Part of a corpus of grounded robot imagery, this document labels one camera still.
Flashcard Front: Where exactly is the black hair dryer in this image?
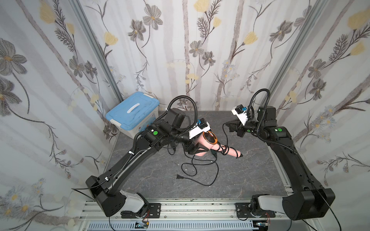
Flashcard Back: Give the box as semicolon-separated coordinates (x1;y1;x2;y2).
167;144;219;187

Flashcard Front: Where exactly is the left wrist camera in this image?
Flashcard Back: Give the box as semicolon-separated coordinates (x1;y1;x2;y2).
189;118;211;139

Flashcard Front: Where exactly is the aluminium mounting rail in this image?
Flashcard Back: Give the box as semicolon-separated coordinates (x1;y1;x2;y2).
74;199;323;231

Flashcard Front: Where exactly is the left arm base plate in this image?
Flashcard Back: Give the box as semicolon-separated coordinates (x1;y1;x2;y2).
120;203;161;219

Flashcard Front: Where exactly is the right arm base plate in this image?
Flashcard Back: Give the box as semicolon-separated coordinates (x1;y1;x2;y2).
235;203;276;219

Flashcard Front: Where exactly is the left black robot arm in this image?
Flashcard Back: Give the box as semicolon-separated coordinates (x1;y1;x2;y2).
86;95;208;217

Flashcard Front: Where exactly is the blue lidded storage box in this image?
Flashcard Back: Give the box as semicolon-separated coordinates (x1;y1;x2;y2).
106;92;160;138

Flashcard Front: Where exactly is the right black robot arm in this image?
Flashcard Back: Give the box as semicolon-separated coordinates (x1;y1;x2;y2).
223;89;335;220

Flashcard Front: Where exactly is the pink hair dryer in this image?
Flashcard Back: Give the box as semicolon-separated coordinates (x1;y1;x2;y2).
191;131;243;158

